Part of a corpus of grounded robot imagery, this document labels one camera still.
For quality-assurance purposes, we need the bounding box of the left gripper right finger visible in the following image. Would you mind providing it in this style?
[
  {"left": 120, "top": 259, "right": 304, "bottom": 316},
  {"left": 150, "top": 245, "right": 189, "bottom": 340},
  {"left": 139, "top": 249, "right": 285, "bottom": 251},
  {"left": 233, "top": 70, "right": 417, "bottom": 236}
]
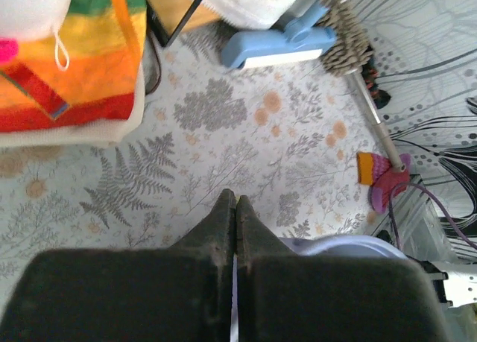
[{"left": 236, "top": 197, "right": 451, "bottom": 341}]

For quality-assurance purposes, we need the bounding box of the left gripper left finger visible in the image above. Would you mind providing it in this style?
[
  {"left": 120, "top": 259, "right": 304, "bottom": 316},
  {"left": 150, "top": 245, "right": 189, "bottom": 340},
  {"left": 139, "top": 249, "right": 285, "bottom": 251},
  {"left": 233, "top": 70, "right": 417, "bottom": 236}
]
[{"left": 1, "top": 190, "right": 236, "bottom": 341}]

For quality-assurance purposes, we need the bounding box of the blue trash bin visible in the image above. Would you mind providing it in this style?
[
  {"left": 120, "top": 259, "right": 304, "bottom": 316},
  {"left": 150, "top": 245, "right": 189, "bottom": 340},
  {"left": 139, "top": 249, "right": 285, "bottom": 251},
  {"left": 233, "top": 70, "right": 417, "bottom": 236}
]
[{"left": 279, "top": 235, "right": 407, "bottom": 259}]

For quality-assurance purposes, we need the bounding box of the green trash bag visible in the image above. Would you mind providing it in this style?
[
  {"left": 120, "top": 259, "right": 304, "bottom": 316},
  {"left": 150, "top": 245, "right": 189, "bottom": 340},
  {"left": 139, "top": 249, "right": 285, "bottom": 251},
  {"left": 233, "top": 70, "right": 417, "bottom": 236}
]
[{"left": 230, "top": 212, "right": 239, "bottom": 342}]

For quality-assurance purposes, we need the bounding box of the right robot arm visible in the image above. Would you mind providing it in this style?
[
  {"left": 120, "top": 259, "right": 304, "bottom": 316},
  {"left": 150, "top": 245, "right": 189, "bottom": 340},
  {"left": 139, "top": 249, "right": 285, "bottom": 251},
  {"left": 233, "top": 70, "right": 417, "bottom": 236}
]
[{"left": 420, "top": 261, "right": 476, "bottom": 308}]

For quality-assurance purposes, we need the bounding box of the metal pole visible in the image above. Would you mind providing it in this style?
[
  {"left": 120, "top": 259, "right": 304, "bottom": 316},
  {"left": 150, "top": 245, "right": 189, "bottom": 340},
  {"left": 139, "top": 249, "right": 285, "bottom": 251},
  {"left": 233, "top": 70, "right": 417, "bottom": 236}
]
[{"left": 347, "top": 69, "right": 406, "bottom": 172}]

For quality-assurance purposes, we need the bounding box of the rainbow striped cloth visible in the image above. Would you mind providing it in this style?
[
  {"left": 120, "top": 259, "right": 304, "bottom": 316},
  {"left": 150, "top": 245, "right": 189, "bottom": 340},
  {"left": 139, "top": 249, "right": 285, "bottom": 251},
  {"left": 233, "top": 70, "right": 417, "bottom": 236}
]
[{"left": 1, "top": 0, "right": 146, "bottom": 133}]

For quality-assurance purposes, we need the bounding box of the grey chenille mop head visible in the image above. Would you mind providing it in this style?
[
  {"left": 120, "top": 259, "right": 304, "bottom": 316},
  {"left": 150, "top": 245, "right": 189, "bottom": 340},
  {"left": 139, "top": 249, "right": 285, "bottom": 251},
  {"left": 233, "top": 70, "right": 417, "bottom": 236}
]
[{"left": 316, "top": 0, "right": 373, "bottom": 77}]

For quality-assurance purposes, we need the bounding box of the blue floor sweeper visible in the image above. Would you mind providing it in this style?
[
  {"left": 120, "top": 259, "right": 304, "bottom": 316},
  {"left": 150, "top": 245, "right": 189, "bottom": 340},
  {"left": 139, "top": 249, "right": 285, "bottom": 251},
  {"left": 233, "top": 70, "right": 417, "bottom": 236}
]
[{"left": 220, "top": 2, "right": 337, "bottom": 69}]

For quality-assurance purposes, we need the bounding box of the wooden metal shelf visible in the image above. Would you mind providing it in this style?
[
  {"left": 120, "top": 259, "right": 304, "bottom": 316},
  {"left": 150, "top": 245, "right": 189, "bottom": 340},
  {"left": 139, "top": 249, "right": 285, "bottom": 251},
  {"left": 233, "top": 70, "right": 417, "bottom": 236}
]
[{"left": 146, "top": 0, "right": 221, "bottom": 48}]

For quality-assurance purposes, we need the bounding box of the pink white plush toy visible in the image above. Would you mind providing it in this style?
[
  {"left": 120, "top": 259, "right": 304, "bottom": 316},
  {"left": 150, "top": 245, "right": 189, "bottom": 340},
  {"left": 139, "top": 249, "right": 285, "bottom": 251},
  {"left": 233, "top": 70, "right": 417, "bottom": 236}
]
[{"left": 1, "top": 0, "right": 72, "bottom": 71}]

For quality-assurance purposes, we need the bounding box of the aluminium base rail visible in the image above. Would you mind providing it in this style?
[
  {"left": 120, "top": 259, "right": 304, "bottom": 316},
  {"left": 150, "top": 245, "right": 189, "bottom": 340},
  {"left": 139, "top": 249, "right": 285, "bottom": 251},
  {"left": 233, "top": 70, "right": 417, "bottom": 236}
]
[{"left": 393, "top": 186, "right": 448, "bottom": 262}]

